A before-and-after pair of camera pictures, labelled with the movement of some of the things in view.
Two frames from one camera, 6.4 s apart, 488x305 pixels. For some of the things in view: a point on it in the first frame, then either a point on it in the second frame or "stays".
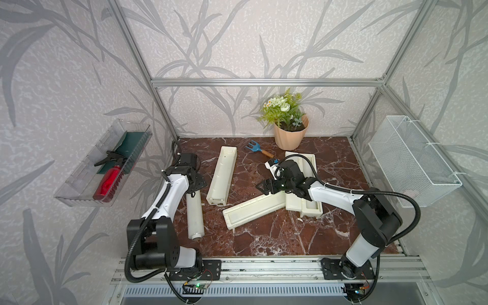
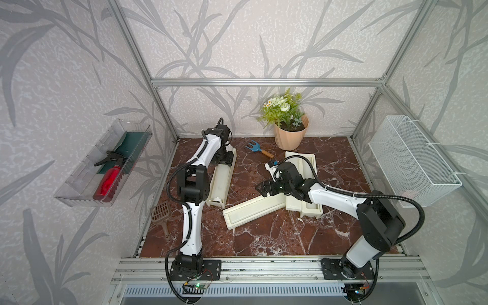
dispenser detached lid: (234, 216) stays
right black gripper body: (279, 185) stays
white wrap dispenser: (218, 194) stays
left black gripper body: (199, 182) → (222, 156)
